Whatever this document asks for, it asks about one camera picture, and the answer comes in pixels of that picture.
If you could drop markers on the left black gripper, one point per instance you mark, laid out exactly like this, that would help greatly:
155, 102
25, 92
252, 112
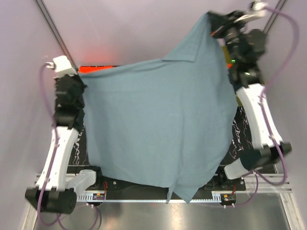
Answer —
83, 86

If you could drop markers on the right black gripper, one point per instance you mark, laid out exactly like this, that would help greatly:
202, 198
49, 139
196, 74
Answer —
219, 23

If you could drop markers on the grey-blue t-shirt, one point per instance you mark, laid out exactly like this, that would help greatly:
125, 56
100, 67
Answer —
184, 180

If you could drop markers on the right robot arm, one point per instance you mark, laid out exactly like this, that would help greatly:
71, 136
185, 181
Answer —
245, 49

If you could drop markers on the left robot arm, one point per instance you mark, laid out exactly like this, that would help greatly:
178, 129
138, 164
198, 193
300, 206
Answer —
52, 193

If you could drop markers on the folded orange t-shirt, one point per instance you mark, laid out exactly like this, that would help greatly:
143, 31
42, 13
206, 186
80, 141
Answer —
89, 69

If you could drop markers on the olive green plastic bin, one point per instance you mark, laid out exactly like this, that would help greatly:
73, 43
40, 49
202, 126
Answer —
227, 62

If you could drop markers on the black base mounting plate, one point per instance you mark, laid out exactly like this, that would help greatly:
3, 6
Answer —
122, 191

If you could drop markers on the left orange connector box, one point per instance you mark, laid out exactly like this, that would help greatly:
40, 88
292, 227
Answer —
99, 196

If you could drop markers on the orange connector box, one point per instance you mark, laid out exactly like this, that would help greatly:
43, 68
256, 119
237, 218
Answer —
99, 196
229, 197

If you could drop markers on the black marbled table mat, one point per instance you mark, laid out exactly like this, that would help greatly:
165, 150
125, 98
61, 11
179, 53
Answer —
239, 136

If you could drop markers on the right orange connector box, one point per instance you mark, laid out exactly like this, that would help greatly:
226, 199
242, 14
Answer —
229, 197

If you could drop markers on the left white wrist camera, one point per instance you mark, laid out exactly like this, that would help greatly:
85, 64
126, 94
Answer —
61, 66

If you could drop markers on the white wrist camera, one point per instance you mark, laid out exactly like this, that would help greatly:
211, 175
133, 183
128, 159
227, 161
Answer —
257, 10
61, 66

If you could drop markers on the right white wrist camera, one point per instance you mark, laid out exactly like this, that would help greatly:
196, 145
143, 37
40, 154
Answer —
257, 10

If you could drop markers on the right aluminium corner post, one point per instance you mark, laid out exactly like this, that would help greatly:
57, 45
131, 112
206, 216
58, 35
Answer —
273, 16

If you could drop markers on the aluminium corner post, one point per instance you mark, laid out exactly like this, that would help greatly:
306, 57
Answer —
55, 32
273, 16

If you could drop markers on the left aluminium corner post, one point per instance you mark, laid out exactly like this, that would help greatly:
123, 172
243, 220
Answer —
55, 32

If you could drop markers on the aluminium frame rail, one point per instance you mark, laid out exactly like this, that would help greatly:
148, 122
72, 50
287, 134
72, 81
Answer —
254, 184

